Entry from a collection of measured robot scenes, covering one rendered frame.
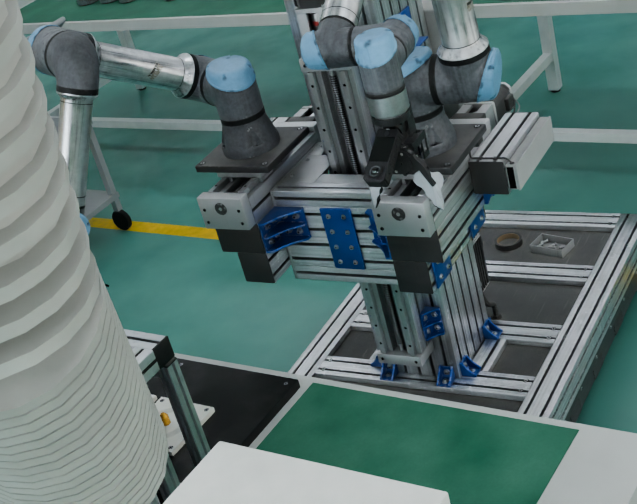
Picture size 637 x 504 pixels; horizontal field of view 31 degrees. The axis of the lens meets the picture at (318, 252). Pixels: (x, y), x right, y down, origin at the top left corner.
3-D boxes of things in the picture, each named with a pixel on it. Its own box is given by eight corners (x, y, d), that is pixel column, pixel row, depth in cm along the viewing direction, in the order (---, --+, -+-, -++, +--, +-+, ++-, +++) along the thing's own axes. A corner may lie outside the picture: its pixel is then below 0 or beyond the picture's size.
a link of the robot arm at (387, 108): (395, 99, 208) (355, 100, 212) (400, 122, 210) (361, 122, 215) (412, 81, 214) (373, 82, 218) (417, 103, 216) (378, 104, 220)
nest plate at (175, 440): (163, 400, 257) (161, 396, 256) (215, 411, 248) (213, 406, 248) (120, 443, 247) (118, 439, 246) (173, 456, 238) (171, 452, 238)
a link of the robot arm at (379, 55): (399, 22, 210) (386, 40, 203) (412, 78, 215) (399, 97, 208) (359, 26, 213) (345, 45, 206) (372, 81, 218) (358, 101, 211)
